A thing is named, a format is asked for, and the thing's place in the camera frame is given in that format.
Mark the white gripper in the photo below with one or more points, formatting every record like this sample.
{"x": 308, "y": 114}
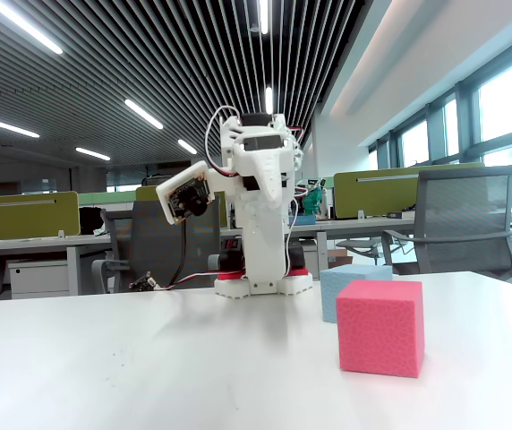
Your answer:
{"x": 262, "y": 167}

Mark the blue foam cube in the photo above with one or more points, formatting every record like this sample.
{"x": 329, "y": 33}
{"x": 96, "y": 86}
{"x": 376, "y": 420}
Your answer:
{"x": 350, "y": 280}

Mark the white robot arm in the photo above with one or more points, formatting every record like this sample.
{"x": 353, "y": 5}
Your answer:
{"x": 262, "y": 251}

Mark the red foam cube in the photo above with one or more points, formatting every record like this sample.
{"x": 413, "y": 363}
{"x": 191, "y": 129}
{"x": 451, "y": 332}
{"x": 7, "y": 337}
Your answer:
{"x": 379, "y": 329}

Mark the teal figurine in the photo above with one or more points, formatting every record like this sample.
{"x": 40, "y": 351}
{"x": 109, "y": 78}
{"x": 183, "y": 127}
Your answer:
{"x": 314, "y": 199}

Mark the white ceiling strip light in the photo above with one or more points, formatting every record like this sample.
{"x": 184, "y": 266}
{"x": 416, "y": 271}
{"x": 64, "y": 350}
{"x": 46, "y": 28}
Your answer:
{"x": 5, "y": 125}
{"x": 144, "y": 114}
{"x": 269, "y": 100}
{"x": 187, "y": 146}
{"x": 263, "y": 15}
{"x": 92, "y": 153}
{"x": 28, "y": 29}

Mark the long white office desk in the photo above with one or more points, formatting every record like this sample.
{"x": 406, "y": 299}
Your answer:
{"x": 363, "y": 224}

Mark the brown cardboard box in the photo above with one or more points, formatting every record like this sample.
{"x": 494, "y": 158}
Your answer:
{"x": 338, "y": 259}

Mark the narrow olive green desk divider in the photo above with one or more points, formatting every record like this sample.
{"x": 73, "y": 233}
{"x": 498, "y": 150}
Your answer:
{"x": 146, "y": 193}

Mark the dark grey office chair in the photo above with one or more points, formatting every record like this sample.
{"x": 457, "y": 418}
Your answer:
{"x": 157, "y": 244}

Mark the small black circuit board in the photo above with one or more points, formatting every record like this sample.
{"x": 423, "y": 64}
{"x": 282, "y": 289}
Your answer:
{"x": 144, "y": 283}

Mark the black bag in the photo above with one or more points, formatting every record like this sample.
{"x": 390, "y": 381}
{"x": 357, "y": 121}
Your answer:
{"x": 89, "y": 221}

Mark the grey mesh office chair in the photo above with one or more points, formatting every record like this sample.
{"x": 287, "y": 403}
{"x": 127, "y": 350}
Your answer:
{"x": 462, "y": 210}

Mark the wide olive green desk divider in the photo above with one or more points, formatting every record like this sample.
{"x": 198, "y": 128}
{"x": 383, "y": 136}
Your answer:
{"x": 23, "y": 219}

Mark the white drawer cabinet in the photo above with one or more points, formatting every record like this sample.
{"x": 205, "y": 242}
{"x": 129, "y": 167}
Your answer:
{"x": 36, "y": 277}

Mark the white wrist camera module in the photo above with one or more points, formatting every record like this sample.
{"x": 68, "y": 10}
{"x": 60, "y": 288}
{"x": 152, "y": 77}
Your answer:
{"x": 184, "y": 195}

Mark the olive divider with white rail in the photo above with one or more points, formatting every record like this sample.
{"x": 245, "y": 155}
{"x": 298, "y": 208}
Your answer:
{"x": 372, "y": 197}

